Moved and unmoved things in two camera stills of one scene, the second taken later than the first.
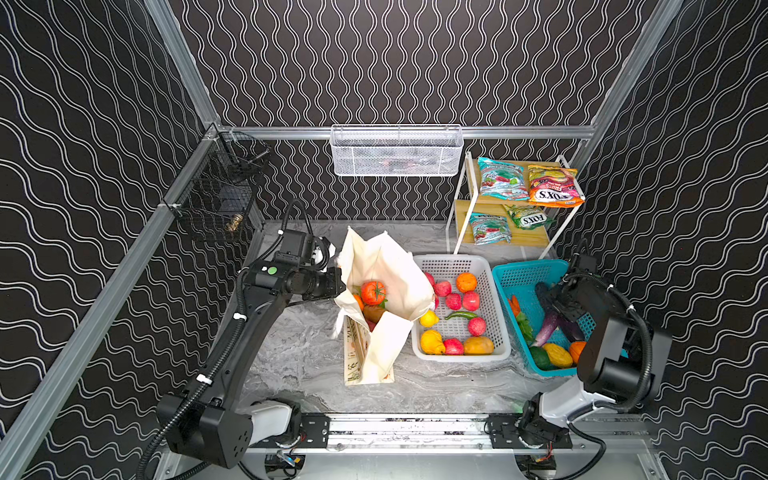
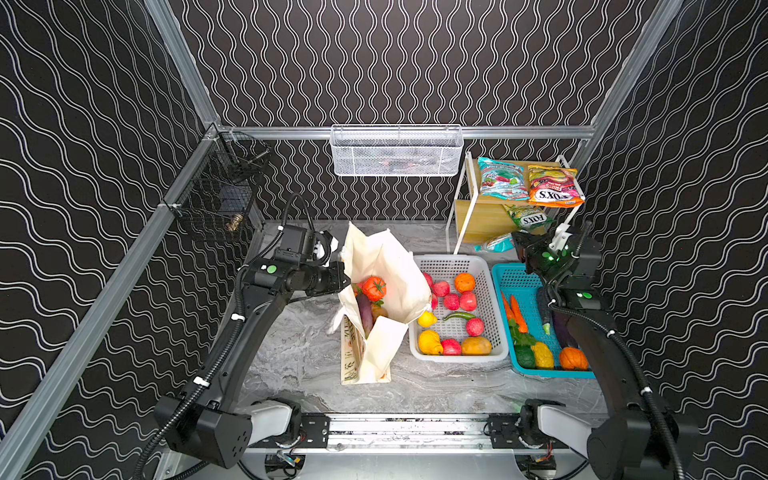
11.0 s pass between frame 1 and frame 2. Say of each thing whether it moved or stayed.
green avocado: moved
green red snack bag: stayed
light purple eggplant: moved
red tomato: stayed
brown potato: stayed
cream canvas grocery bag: stayed
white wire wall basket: stayed
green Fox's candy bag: stayed
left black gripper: stayed
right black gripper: moved
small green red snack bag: moved
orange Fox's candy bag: stayed
